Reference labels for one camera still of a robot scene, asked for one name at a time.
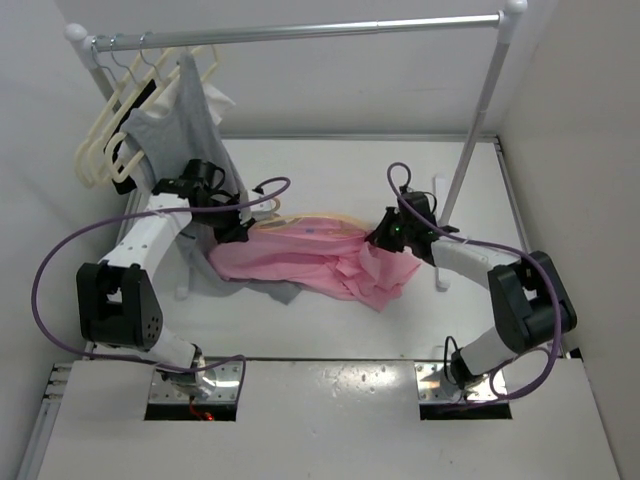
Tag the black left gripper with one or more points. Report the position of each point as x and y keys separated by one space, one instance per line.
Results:
x=235 y=231

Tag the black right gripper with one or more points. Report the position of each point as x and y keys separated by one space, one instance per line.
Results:
x=383 y=239

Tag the pink t shirt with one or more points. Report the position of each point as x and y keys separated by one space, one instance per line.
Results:
x=348 y=269

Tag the beige plastic hanger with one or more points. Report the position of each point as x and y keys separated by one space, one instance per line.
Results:
x=269 y=220

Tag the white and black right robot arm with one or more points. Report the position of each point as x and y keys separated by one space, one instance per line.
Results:
x=528 y=299

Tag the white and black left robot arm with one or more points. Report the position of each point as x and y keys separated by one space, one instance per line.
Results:
x=118 y=306

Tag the grey shirt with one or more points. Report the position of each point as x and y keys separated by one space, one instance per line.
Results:
x=196 y=242

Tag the cream hanger with grey shirt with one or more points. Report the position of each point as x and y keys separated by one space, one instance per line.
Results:
x=177 y=128

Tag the cream hanger with black garment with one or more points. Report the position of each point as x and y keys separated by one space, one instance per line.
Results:
x=112 y=145

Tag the cream hanger far left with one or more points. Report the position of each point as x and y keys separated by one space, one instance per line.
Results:
x=97 y=55

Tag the white clothes rack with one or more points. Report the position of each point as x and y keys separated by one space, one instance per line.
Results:
x=505 y=21

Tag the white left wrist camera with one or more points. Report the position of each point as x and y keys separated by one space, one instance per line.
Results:
x=254 y=207

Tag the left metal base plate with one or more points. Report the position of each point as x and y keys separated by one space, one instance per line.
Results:
x=220 y=385

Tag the metal base plate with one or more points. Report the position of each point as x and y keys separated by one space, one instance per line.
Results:
x=435 y=389
x=220 y=385

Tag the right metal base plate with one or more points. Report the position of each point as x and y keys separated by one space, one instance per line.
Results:
x=435 y=389

